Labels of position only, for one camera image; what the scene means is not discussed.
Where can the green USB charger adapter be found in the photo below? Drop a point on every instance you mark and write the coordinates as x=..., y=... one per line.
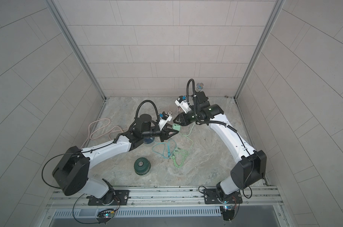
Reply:
x=176, y=127

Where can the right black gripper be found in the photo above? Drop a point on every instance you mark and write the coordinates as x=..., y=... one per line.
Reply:
x=185, y=118

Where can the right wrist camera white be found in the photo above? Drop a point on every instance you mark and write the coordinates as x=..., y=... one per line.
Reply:
x=182, y=102

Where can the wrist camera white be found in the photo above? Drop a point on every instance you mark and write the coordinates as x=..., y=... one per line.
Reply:
x=182, y=102
x=164, y=118

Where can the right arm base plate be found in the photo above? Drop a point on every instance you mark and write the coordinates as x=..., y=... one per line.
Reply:
x=217, y=196

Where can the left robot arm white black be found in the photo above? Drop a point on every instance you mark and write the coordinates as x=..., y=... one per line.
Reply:
x=72, y=172

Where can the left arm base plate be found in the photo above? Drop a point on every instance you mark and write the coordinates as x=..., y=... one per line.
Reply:
x=117, y=197

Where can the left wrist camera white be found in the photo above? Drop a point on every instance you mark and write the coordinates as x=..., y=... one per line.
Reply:
x=164, y=118

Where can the blue cordless meat grinder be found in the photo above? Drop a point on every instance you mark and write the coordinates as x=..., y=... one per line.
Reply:
x=148, y=140

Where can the right controller board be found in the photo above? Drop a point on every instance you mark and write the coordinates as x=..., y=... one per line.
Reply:
x=228, y=212

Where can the aluminium rail frame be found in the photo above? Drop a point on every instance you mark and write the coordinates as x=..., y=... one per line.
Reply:
x=194, y=196

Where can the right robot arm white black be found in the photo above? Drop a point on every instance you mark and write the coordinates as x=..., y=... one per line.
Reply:
x=250, y=164

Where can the left controller board green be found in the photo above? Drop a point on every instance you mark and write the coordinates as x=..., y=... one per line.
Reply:
x=105, y=216

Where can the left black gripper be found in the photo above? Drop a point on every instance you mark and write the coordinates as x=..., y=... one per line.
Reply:
x=164, y=134

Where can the silver microphone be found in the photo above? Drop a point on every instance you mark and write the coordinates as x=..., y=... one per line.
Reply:
x=199, y=87

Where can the green cordless meat grinder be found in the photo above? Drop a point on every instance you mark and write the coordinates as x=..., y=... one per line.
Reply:
x=142, y=166

